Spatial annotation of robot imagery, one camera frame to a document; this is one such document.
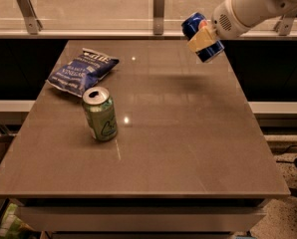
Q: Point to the right metal railing bracket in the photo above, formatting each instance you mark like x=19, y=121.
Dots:
x=285, y=23

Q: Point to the brown table frame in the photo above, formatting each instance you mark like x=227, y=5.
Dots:
x=141, y=219

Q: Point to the glass railing panel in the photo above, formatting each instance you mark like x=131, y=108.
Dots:
x=103, y=14

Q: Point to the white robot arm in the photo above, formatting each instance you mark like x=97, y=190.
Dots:
x=253, y=12

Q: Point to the blue pepsi can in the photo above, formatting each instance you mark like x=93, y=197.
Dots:
x=190, y=27

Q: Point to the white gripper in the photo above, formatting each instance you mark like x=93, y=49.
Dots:
x=225, y=23

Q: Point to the metal railing bracket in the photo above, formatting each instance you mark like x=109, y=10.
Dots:
x=285, y=23
x=158, y=16
x=32, y=23

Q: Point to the green soda can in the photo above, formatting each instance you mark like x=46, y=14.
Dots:
x=99, y=109

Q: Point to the blue chips bag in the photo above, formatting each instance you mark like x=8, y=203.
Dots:
x=83, y=72

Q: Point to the middle metal railing bracket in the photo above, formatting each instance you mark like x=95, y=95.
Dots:
x=158, y=16

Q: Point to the left metal railing bracket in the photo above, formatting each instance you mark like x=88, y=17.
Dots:
x=32, y=23

